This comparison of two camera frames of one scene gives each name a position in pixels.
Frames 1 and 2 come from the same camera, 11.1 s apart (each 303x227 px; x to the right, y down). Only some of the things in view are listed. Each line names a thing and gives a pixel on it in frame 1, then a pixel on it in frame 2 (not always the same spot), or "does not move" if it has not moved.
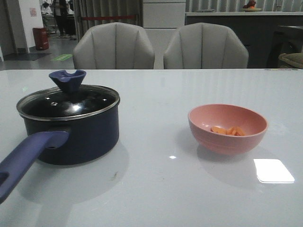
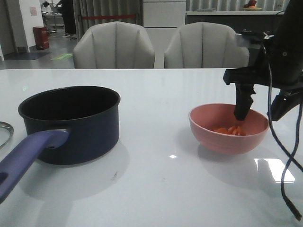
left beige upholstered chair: (113, 46) does not move
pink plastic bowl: (226, 129) does not move
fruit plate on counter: (250, 7) does not move
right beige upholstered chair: (205, 46) does not move
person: (61, 9) → (67, 6)
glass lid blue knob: (70, 99) → (6, 132)
